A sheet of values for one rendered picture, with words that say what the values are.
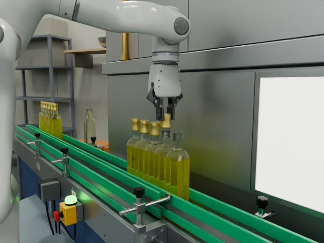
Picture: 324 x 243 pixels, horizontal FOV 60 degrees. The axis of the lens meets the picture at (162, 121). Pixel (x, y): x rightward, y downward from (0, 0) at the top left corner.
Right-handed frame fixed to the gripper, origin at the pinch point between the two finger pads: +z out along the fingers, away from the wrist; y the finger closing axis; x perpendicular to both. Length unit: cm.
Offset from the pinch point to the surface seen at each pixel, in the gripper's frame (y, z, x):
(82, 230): 14, 52, -39
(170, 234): 5.9, 33.8, 10.1
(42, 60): -77, -47, -430
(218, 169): -12.1, 17.7, 11.6
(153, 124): 1.2, 3.8, -4.7
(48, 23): -86, -103, -414
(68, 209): 21, 37, -32
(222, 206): -3.3, 23.8, 21.3
